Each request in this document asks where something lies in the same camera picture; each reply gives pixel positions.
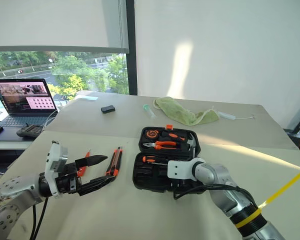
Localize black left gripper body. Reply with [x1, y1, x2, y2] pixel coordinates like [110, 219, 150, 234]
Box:
[55, 161, 85, 197]

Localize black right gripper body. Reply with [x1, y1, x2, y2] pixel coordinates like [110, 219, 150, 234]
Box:
[168, 176, 191, 195]

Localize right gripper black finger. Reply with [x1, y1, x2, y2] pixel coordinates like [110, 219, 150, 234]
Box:
[146, 166, 170, 177]
[149, 177, 171, 190]

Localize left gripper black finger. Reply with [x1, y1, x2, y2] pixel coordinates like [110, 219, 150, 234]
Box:
[77, 174, 116, 197]
[74, 154, 109, 169]

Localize black plastic tool case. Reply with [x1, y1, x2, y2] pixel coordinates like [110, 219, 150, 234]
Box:
[131, 124, 201, 194]

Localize long orange black screwdriver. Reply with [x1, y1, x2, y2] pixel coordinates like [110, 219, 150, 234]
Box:
[141, 155, 170, 166]

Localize slim orange tester screwdriver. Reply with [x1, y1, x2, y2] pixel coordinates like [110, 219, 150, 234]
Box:
[77, 148, 92, 178]

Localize orange black utility knife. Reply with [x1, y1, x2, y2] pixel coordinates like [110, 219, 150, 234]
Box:
[104, 146, 124, 177]

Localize orange black tape measure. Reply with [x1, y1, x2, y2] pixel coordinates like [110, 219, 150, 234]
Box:
[142, 128, 161, 140]

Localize short orange black screwdriver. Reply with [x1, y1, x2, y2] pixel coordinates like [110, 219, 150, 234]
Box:
[161, 131, 186, 142]

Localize small steel claw hammer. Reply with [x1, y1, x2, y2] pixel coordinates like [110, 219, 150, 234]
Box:
[186, 136, 199, 157]

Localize small black box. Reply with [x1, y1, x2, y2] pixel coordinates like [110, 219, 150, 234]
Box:
[100, 105, 117, 115]

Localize clear tube green cap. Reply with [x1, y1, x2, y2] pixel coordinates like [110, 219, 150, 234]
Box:
[142, 103, 157, 120]

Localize black handheld controller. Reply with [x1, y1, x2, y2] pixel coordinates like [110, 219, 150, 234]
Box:
[16, 123, 45, 139]

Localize green cloth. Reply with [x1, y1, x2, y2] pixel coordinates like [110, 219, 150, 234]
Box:
[152, 96, 220, 127]

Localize white side desk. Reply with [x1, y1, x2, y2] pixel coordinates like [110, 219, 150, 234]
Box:
[0, 119, 58, 176]

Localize open laptop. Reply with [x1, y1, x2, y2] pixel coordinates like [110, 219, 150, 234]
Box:
[0, 78, 60, 129]

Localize white roller blind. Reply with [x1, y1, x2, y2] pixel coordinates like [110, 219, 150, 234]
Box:
[134, 0, 300, 128]
[0, 0, 129, 54]

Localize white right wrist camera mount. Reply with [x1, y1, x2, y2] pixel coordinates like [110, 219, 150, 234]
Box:
[167, 156, 206, 180]

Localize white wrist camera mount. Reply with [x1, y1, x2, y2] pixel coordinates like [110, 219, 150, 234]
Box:
[44, 141, 70, 200]
[167, 156, 206, 180]

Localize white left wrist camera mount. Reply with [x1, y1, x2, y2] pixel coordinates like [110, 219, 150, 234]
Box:
[44, 141, 70, 200]

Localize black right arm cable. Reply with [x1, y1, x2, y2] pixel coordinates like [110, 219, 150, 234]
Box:
[173, 183, 259, 209]

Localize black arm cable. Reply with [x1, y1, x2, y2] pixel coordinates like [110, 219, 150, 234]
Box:
[173, 183, 259, 209]
[34, 196, 50, 240]
[29, 203, 38, 240]

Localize orange handled pliers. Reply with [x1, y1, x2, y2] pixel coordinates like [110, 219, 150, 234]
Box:
[142, 140, 178, 151]

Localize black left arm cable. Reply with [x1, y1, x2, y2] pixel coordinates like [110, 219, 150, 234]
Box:
[34, 196, 50, 240]
[29, 203, 38, 240]

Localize white cable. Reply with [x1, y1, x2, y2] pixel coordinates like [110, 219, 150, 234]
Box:
[41, 108, 59, 132]

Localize yellow plastic strap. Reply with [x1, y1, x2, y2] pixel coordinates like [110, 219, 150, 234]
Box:
[234, 166, 300, 229]

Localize black window post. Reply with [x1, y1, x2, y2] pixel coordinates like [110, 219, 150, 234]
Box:
[125, 0, 138, 96]

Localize blind bead chain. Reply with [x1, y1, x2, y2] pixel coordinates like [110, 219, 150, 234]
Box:
[118, 0, 124, 55]

